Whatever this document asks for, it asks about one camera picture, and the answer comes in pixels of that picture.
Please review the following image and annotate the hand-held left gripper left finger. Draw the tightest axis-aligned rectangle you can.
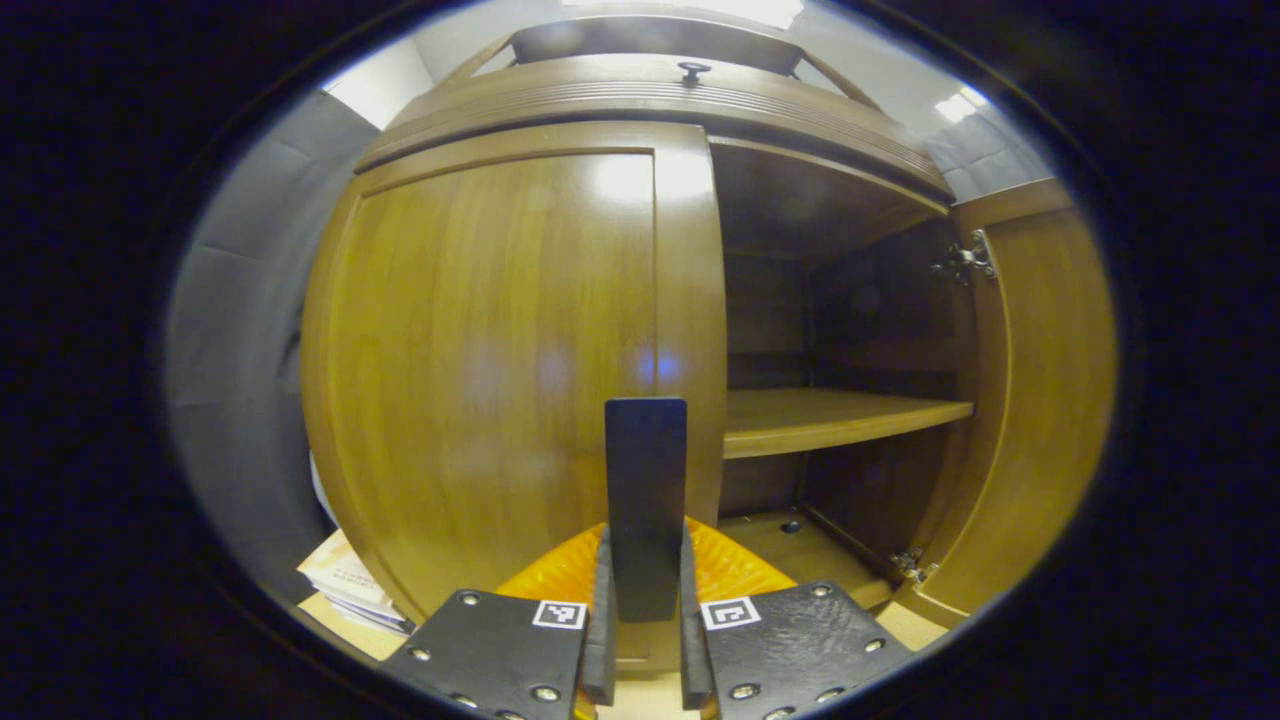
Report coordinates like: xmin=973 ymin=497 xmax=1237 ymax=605
xmin=380 ymin=520 xmax=617 ymax=720

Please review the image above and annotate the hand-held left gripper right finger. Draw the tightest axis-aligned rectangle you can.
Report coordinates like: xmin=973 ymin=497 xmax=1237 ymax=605
xmin=679 ymin=515 xmax=916 ymax=720

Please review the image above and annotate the wooden double-door shoe cabinet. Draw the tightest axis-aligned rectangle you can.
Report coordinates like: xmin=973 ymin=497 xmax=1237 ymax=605
xmin=300 ymin=10 xmax=1119 ymax=676

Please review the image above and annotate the orange white cover book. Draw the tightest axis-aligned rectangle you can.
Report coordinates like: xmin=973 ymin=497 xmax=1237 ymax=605
xmin=297 ymin=530 xmax=386 ymax=611

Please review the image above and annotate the wooden drawer with black knob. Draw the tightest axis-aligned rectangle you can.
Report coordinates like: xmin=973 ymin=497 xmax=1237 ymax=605
xmin=355 ymin=55 xmax=953 ymax=201

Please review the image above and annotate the wooden cabinet door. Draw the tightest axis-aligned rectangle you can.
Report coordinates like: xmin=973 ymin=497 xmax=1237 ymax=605
xmin=300 ymin=122 xmax=729 ymax=673
xmin=893 ymin=178 xmax=1119 ymax=631

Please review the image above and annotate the thin white book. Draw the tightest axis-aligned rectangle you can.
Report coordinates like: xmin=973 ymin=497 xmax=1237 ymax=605
xmin=325 ymin=590 xmax=417 ymax=638

